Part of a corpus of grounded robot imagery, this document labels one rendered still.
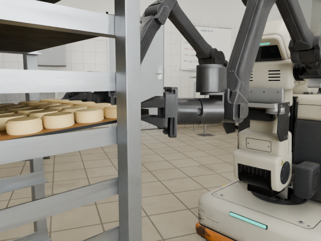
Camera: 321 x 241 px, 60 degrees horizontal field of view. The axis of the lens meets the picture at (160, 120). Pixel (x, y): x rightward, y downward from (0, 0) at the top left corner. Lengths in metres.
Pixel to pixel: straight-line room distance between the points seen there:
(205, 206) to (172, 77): 4.06
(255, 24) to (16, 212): 0.64
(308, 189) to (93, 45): 4.25
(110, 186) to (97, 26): 0.26
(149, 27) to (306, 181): 0.94
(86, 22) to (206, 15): 5.41
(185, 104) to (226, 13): 5.53
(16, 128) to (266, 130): 1.11
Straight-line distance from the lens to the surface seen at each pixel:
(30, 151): 0.42
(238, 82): 0.67
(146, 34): 1.07
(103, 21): 0.47
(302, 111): 1.53
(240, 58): 0.70
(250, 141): 1.37
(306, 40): 1.09
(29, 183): 0.88
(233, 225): 1.46
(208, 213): 1.53
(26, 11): 0.42
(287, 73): 1.27
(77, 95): 0.85
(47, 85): 0.42
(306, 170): 1.40
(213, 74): 0.59
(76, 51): 5.00
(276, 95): 1.27
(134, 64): 0.46
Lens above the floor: 0.87
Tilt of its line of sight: 8 degrees down
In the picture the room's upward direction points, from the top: straight up
